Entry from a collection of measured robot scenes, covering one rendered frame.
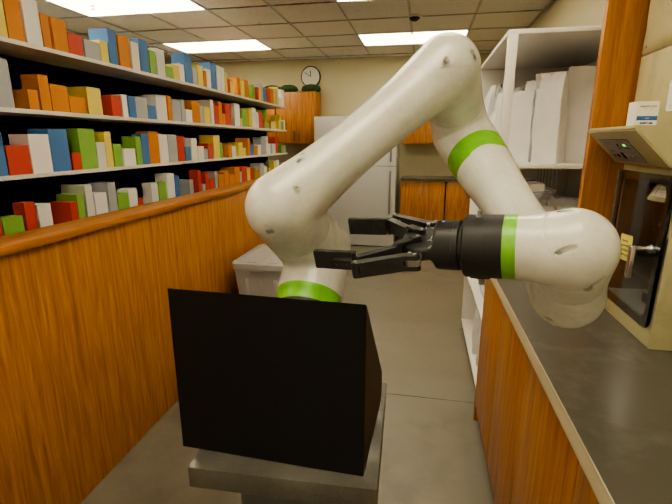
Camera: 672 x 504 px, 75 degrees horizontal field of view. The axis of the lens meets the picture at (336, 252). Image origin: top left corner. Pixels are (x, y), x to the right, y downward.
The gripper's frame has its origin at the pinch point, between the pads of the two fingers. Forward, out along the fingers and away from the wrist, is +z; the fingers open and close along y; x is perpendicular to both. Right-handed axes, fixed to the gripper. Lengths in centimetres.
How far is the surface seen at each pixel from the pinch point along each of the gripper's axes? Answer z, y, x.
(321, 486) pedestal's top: -0.6, -20.9, -33.9
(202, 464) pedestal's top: 19.5, -25.5, -30.9
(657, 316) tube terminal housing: -57, 58, -45
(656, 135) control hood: -53, 66, 0
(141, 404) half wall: 151, 44, -115
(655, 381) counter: -55, 38, -50
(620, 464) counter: -44, 4, -42
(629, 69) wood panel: -51, 107, 11
